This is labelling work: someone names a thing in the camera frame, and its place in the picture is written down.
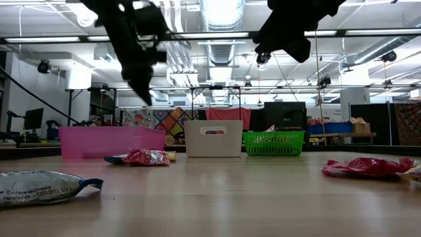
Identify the white plastic bin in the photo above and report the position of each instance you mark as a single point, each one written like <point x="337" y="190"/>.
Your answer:
<point x="230" y="138"/>

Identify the blue storage bin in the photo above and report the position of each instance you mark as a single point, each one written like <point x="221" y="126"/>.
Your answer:
<point x="329" y="128"/>

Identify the brown cardboard box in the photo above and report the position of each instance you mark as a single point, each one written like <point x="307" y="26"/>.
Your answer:
<point x="361" y="126"/>

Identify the slim silver ventilation duct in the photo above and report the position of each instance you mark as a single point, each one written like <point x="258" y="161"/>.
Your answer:
<point x="378" y="49"/>

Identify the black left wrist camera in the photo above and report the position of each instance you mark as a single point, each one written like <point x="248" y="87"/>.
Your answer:
<point x="151" y="19"/>

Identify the orange hanging cloth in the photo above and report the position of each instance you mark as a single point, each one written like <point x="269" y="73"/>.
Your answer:
<point x="230" y="113"/>

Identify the wooden bench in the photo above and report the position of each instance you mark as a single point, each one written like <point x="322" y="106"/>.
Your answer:
<point x="342" y="134"/>

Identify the person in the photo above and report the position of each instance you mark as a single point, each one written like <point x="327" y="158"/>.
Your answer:
<point x="100" y="120"/>

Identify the large black monitor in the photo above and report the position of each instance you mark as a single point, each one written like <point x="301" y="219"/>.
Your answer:
<point x="286" y="115"/>

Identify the black aluminium rig frame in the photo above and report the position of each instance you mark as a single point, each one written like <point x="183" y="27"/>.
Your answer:
<point x="378" y="148"/>

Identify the pink plastic tray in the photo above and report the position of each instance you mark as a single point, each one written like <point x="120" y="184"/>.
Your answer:
<point x="98" y="140"/>

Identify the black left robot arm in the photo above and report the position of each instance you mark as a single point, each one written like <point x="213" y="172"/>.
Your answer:
<point x="115" y="19"/>

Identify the red candy packet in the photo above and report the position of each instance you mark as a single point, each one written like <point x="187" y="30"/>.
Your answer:
<point x="270" y="129"/>
<point x="361" y="166"/>
<point x="144" y="157"/>

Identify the wide silver ventilation duct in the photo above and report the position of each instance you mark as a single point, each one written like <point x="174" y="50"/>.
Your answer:
<point x="220" y="54"/>

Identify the green plastic basket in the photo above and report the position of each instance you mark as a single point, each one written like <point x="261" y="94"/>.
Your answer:
<point x="273" y="143"/>

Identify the brown patterned quilt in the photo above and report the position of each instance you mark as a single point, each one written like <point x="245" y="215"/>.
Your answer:
<point x="408" y="125"/>

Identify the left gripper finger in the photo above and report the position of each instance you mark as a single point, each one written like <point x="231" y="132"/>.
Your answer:
<point x="139" y="90"/>
<point x="148" y="90"/>

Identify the small black monitor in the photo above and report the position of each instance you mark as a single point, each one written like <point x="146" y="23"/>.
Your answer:
<point x="34" y="118"/>

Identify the yellow purple candy packet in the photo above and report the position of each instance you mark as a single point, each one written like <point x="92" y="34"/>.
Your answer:
<point x="415" y="174"/>

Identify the black metal rack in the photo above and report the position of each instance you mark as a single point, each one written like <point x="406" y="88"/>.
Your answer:
<point x="213" y="87"/>

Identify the black partition panel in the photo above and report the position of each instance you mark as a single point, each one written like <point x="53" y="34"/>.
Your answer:
<point x="371" y="125"/>

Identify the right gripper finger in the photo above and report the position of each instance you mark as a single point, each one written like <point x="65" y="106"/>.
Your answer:
<point x="274" y="45"/>
<point x="271" y="28"/>

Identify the colourful patchwork quilt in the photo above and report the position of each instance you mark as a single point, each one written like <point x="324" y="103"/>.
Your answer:
<point x="164" y="121"/>

